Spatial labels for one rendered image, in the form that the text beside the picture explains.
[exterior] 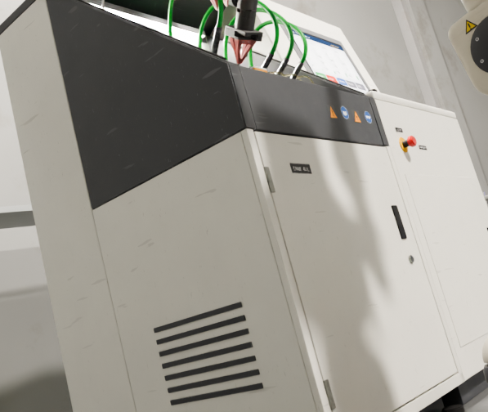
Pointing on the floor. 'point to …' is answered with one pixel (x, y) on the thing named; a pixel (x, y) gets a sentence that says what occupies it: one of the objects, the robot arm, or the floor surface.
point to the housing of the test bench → (63, 214)
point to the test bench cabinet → (218, 292)
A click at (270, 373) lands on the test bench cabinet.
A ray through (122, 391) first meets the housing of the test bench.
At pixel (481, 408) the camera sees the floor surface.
